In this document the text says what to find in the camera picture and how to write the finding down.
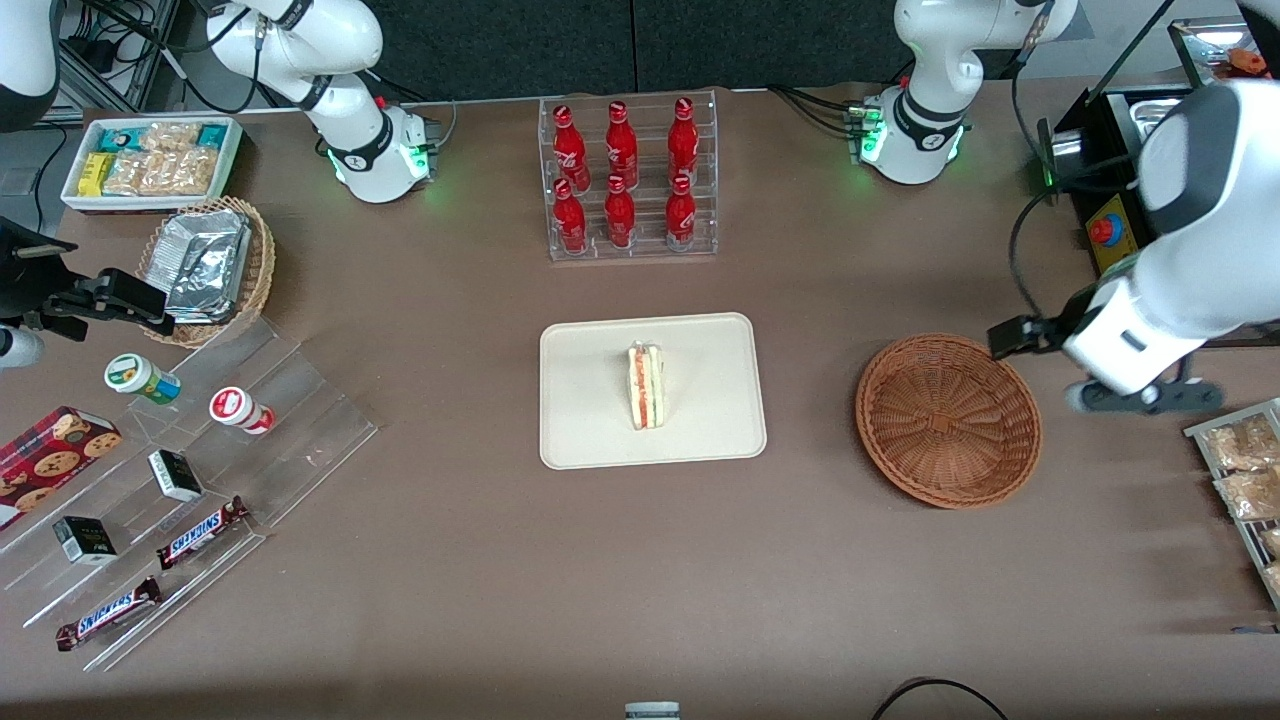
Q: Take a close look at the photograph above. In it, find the silver foil pack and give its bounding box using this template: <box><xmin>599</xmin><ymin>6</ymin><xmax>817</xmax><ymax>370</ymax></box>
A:
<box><xmin>163</xmin><ymin>242</ymin><xmax>248</xmax><ymax>324</ymax></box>
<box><xmin>158</xmin><ymin>210</ymin><xmax>252</xmax><ymax>263</ymax></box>

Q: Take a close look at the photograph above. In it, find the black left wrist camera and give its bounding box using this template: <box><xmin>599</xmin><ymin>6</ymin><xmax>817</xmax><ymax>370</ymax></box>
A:
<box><xmin>988</xmin><ymin>314</ymin><xmax>1067</xmax><ymax>363</ymax></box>

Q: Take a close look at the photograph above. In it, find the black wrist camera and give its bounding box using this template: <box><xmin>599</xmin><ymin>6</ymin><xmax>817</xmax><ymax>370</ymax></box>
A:
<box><xmin>42</xmin><ymin>267</ymin><xmax>174</xmax><ymax>339</ymax></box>
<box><xmin>988</xmin><ymin>314</ymin><xmax>1067</xmax><ymax>363</ymax></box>

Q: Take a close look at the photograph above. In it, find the red cookie box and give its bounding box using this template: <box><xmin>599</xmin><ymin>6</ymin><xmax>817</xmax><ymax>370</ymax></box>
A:
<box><xmin>0</xmin><ymin>405</ymin><xmax>123</xmax><ymax>532</ymax></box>

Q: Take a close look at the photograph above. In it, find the green lid white cup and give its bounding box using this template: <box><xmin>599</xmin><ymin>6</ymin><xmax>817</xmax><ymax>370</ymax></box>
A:
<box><xmin>104</xmin><ymin>353</ymin><xmax>183</xmax><ymax>406</ymax></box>

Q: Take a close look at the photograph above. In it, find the small black box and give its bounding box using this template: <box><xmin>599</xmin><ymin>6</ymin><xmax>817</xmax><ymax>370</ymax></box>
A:
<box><xmin>148</xmin><ymin>449</ymin><xmax>204</xmax><ymax>503</ymax></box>
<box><xmin>52</xmin><ymin>515</ymin><xmax>118</xmax><ymax>566</ymax></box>

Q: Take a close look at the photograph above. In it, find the grey wire tray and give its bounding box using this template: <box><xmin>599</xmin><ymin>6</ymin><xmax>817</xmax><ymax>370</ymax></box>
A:
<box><xmin>1184</xmin><ymin>398</ymin><xmax>1280</xmax><ymax>611</ymax></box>

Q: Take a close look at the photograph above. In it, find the black looped cable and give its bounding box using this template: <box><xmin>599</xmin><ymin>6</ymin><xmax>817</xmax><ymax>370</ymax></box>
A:
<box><xmin>870</xmin><ymin>678</ymin><xmax>1011</xmax><ymax>720</ymax></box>

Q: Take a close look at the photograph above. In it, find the clear acrylic bottle rack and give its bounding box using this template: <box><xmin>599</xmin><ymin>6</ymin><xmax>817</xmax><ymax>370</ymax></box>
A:
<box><xmin>538</xmin><ymin>90</ymin><xmax>719</xmax><ymax>263</ymax></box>

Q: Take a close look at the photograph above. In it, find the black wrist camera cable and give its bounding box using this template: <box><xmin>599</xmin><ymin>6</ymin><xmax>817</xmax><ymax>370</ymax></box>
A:
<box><xmin>1007</xmin><ymin>150</ymin><xmax>1143</xmax><ymax>333</ymax></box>

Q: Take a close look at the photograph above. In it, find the cream plastic tray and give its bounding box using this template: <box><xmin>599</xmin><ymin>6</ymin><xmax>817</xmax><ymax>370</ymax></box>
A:
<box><xmin>539</xmin><ymin>312</ymin><xmax>768</xmax><ymax>471</ymax></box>

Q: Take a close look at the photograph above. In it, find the round brown wicker basket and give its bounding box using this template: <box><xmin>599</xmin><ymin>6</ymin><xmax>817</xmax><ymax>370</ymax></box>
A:
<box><xmin>855</xmin><ymin>333</ymin><xmax>1043</xmax><ymax>511</ymax></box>

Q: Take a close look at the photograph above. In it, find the aluminium frame rack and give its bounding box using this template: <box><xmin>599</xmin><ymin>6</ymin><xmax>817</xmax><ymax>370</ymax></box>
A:
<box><xmin>55</xmin><ymin>0</ymin><xmax>186</xmax><ymax>113</ymax></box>

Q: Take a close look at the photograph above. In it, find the light wicker basket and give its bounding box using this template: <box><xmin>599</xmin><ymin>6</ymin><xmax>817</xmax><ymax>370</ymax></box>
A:
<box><xmin>135</xmin><ymin>195</ymin><xmax>276</xmax><ymax>349</ymax></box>

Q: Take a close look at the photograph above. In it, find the black base cable bundle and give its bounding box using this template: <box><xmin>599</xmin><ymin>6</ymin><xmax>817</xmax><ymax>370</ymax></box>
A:
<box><xmin>375</xmin><ymin>75</ymin><xmax>459</xmax><ymax>136</ymax></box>
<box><xmin>768</xmin><ymin>84</ymin><xmax>863</xmax><ymax>138</ymax></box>

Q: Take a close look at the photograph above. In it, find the black control box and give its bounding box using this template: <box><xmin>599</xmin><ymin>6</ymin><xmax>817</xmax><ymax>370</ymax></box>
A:
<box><xmin>1037</xmin><ymin>85</ymin><xmax>1280</xmax><ymax>350</ymax></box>

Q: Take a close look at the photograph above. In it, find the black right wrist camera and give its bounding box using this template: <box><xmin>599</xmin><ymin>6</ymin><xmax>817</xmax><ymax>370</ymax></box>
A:
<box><xmin>42</xmin><ymin>267</ymin><xmax>174</xmax><ymax>339</ymax></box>

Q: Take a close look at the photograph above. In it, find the stainless steel pan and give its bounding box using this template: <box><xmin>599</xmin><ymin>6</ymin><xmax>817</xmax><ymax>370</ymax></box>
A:
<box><xmin>1125</xmin><ymin>95</ymin><xmax>1193</xmax><ymax>133</ymax></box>

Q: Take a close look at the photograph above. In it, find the red lid white cup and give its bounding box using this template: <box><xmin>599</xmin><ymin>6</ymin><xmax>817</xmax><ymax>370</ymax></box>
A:
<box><xmin>209</xmin><ymin>386</ymin><xmax>275</xmax><ymax>436</ymax></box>

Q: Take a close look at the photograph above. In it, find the red cola bottle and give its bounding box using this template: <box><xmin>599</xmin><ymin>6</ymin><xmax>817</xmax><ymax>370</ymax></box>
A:
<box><xmin>553</xmin><ymin>104</ymin><xmax>592</xmax><ymax>193</ymax></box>
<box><xmin>668</xmin><ymin>97</ymin><xmax>700</xmax><ymax>187</ymax></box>
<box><xmin>604</xmin><ymin>175</ymin><xmax>638</xmax><ymax>249</ymax></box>
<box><xmin>665</xmin><ymin>175</ymin><xmax>699</xmax><ymax>251</ymax></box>
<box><xmin>552</xmin><ymin>179</ymin><xmax>589</xmax><ymax>254</ymax></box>
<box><xmin>605</xmin><ymin>101</ymin><xmax>640</xmax><ymax>191</ymax></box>

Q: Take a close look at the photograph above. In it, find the triangular sandwich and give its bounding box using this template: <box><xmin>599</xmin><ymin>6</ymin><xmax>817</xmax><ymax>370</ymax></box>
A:
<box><xmin>626</xmin><ymin>341</ymin><xmax>668</xmax><ymax>432</ymax></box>

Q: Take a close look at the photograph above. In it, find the glass display case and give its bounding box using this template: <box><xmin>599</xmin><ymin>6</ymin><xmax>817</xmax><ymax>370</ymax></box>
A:
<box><xmin>1168</xmin><ymin>15</ymin><xmax>1280</xmax><ymax>93</ymax></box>

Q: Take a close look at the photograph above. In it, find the clear acrylic stepped stand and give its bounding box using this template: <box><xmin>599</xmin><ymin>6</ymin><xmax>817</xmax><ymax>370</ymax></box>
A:
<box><xmin>0</xmin><ymin>315</ymin><xmax>379</xmax><ymax>673</ymax></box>

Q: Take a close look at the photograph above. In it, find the clear bag of crackers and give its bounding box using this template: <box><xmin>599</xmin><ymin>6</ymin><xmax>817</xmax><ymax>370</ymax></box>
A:
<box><xmin>101</xmin><ymin>150</ymin><xmax>151</xmax><ymax>197</ymax></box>
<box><xmin>140</xmin><ymin>122</ymin><xmax>203</xmax><ymax>154</ymax></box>
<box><xmin>142</xmin><ymin>148</ymin><xmax>222</xmax><ymax>197</ymax></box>

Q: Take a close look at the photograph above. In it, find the white rectangular snack bin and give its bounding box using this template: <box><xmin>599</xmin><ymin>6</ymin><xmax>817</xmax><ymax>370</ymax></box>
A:
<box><xmin>60</xmin><ymin>115</ymin><xmax>244</xmax><ymax>215</ymax></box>

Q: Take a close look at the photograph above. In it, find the black wrist mount bracket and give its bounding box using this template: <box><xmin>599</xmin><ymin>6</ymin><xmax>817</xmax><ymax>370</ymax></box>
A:
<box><xmin>0</xmin><ymin>215</ymin><xmax>79</xmax><ymax>327</ymax></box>

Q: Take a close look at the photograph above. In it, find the Snickers chocolate bar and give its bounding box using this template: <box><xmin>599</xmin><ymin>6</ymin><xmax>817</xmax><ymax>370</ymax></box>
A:
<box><xmin>55</xmin><ymin>577</ymin><xmax>163</xmax><ymax>653</ymax></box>
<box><xmin>155</xmin><ymin>495</ymin><xmax>251</xmax><ymax>571</ymax></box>

